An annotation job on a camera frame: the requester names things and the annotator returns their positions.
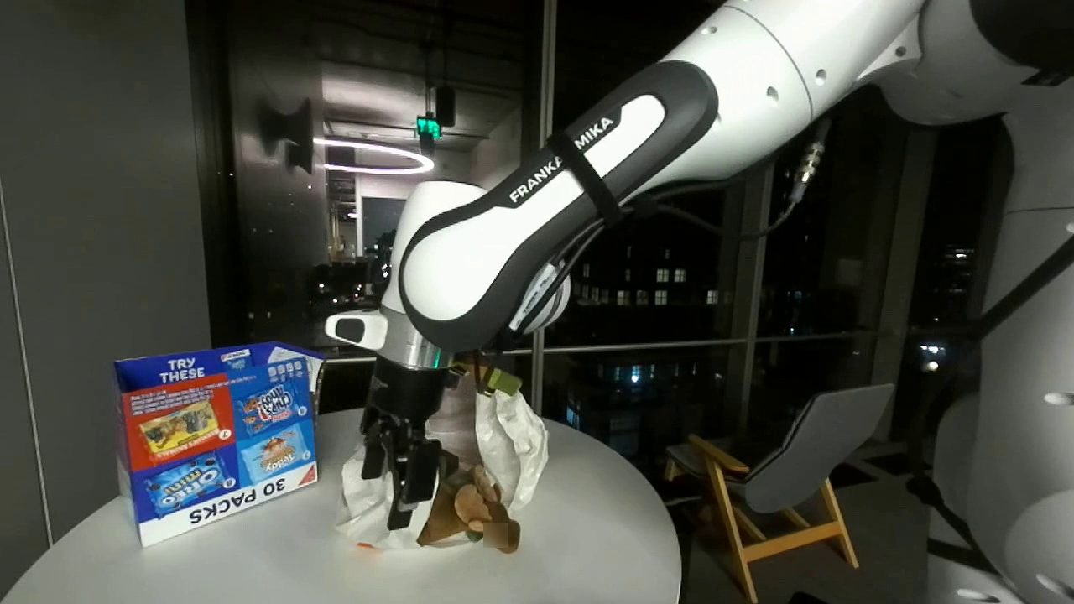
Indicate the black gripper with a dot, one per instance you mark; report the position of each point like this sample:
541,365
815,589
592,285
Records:
406,405

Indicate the grey window post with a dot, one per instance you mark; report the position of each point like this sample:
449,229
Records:
752,338

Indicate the blue snack variety box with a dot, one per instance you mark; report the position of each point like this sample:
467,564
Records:
213,447

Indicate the wooden chair grey seat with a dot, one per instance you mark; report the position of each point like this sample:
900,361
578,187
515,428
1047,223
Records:
816,437

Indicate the green exit sign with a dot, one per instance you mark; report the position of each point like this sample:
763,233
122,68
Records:
432,128

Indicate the black wall lamp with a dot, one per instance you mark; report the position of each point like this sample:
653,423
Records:
297,135

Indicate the white window rail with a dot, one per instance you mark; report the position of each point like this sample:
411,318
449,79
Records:
673,345

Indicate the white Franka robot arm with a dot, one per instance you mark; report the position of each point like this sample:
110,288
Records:
693,102

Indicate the white window post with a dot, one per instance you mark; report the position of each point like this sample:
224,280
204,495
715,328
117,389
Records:
547,46

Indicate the white plastic bag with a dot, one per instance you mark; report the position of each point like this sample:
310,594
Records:
515,447

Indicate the brown moose toy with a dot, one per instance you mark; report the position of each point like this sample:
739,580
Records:
472,515

